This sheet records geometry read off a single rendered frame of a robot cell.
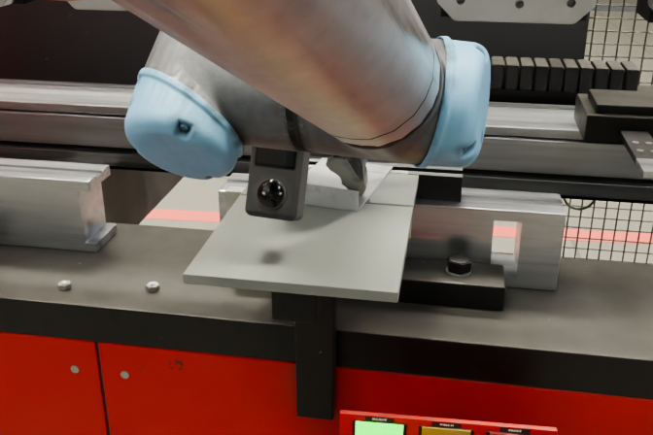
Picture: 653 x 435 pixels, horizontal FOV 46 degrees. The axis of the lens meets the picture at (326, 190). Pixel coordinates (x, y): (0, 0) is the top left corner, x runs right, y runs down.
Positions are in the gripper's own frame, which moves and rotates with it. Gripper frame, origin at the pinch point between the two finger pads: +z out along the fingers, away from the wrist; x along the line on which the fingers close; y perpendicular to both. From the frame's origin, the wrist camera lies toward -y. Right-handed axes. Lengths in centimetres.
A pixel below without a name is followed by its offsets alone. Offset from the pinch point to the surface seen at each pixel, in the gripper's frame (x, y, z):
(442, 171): -9.8, 8.4, 8.6
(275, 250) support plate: 0.4, -10.3, -7.8
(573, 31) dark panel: -21, 53, 37
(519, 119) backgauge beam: -15.7, 28.2, 27.1
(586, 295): -26.9, -0.5, 17.0
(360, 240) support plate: -6.2, -7.0, -5.0
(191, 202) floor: 130, 86, 206
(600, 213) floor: -37, 120, 235
